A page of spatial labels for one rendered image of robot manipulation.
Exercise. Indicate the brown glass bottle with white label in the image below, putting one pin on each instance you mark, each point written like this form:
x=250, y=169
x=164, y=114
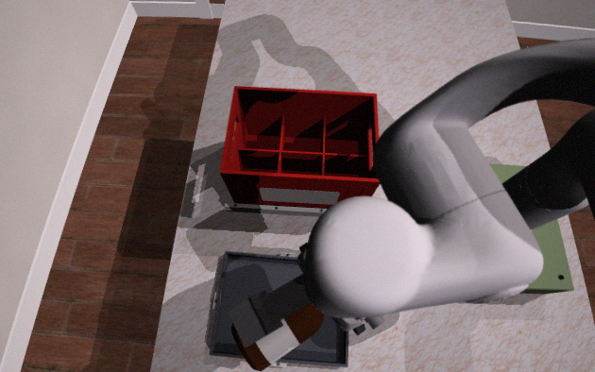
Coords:
x=296, y=329

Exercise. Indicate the red crate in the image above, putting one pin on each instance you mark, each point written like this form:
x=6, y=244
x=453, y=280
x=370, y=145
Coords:
x=265, y=116

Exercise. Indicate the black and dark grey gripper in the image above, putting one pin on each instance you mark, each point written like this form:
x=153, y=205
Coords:
x=345, y=324

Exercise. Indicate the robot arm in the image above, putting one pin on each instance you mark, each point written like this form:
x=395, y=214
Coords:
x=449, y=232

